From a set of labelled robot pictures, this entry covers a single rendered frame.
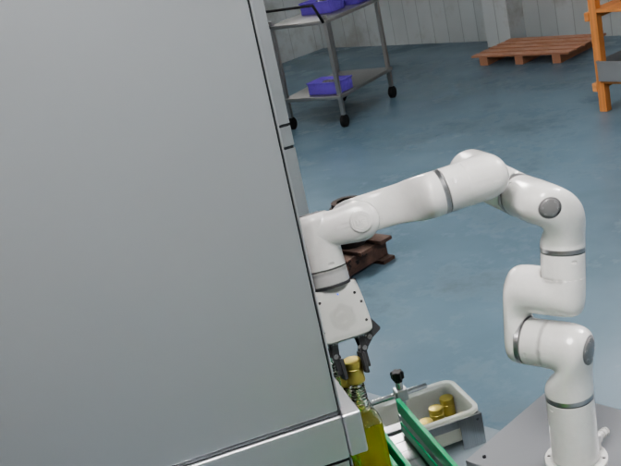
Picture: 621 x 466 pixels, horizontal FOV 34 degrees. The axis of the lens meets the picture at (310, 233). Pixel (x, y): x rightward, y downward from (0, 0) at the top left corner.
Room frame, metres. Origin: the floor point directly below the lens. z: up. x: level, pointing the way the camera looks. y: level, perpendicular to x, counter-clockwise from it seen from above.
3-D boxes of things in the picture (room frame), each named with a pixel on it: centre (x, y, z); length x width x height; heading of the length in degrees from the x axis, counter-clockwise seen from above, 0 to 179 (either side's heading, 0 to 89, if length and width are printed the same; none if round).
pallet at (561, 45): (9.68, -2.50, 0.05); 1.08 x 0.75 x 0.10; 41
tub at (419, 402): (2.09, -0.17, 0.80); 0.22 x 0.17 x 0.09; 102
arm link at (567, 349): (1.80, -0.43, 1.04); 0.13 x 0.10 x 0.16; 50
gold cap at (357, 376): (1.69, -0.02, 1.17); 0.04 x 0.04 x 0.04
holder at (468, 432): (2.09, -0.14, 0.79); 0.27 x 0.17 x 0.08; 102
